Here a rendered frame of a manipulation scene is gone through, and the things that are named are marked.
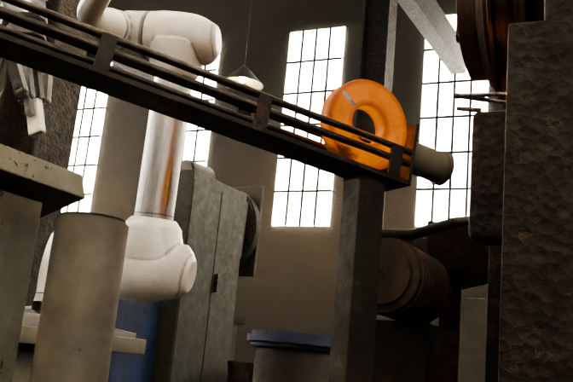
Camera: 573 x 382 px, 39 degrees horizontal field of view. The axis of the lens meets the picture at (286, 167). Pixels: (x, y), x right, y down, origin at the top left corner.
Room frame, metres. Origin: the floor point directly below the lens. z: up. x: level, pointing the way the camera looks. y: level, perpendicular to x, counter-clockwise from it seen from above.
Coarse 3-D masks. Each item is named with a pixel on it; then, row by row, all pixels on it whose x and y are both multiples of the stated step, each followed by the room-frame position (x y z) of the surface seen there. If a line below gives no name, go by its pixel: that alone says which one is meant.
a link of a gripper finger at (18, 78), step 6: (6, 60) 1.45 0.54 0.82; (12, 66) 1.45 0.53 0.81; (18, 66) 1.45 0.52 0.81; (12, 72) 1.45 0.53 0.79; (18, 72) 1.45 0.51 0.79; (12, 78) 1.46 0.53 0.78; (18, 78) 1.45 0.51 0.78; (24, 78) 1.46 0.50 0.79; (12, 84) 1.46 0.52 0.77; (18, 84) 1.45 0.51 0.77; (24, 84) 1.45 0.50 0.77; (24, 90) 1.45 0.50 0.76
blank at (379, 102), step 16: (352, 80) 1.26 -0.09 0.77; (368, 80) 1.27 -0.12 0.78; (336, 96) 1.25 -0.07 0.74; (352, 96) 1.26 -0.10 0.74; (368, 96) 1.27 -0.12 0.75; (384, 96) 1.29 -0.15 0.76; (336, 112) 1.25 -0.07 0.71; (352, 112) 1.26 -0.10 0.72; (368, 112) 1.30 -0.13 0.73; (384, 112) 1.29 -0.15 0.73; (400, 112) 1.30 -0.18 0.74; (336, 128) 1.25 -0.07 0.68; (384, 128) 1.29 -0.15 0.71; (400, 128) 1.30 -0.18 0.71; (336, 144) 1.25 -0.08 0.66; (368, 144) 1.28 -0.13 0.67; (400, 144) 1.31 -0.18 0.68; (368, 160) 1.28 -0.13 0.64; (384, 160) 1.29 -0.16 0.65
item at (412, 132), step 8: (408, 128) 1.31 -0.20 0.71; (416, 128) 1.29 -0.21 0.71; (408, 136) 1.31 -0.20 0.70; (416, 136) 1.29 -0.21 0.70; (408, 144) 1.31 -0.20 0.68; (416, 144) 1.30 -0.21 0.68; (408, 168) 1.29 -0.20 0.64; (400, 176) 1.31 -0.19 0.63; (408, 176) 1.29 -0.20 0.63; (408, 184) 1.29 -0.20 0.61
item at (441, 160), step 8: (416, 152) 1.30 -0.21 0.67; (424, 152) 1.32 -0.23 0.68; (432, 152) 1.33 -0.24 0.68; (440, 152) 1.34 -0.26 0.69; (416, 160) 1.31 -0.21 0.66; (424, 160) 1.32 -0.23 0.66; (432, 160) 1.32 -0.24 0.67; (440, 160) 1.33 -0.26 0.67; (448, 160) 1.34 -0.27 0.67; (416, 168) 1.32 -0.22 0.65; (424, 168) 1.33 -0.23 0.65; (432, 168) 1.33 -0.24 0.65; (440, 168) 1.33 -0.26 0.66; (448, 168) 1.34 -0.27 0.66; (424, 176) 1.34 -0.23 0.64; (432, 176) 1.34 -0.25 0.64; (440, 176) 1.34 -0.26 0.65; (448, 176) 1.34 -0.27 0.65; (440, 184) 1.36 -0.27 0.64
